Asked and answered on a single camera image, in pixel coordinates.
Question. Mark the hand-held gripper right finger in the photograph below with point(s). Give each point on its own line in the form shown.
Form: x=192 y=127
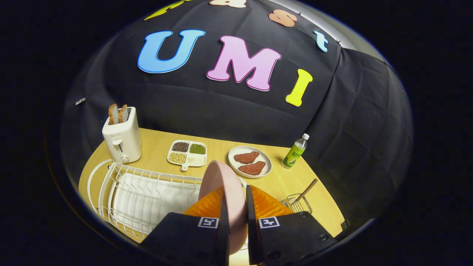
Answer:
x=251 y=229

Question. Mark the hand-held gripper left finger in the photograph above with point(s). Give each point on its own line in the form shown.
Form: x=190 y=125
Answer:
x=224 y=229

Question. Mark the pink plate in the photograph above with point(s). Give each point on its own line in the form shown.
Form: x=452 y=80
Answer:
x=225 y=177

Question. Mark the white plate with steaks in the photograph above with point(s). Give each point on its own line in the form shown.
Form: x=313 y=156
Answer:
x=232 y=162

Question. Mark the brown steak piece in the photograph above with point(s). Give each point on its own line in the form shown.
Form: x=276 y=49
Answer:
x=245 y=157
x=252 y=168

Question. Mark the white divided snack tray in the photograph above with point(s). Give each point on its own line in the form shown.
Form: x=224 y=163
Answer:
x=196 y=159

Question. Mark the green label drink bottle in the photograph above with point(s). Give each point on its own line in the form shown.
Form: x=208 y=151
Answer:
x=293 y=155

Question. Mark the black backdrop cloth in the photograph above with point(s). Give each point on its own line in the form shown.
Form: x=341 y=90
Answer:
x=229 y=111

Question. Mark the white toaster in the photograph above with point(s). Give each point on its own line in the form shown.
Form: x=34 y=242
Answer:
x=123 y=142

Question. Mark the toasted bread slice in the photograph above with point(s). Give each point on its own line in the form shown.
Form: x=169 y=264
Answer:
x=113 y=114
x=123 y=113

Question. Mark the silver clip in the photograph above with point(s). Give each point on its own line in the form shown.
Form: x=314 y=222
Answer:
x=80 y=101

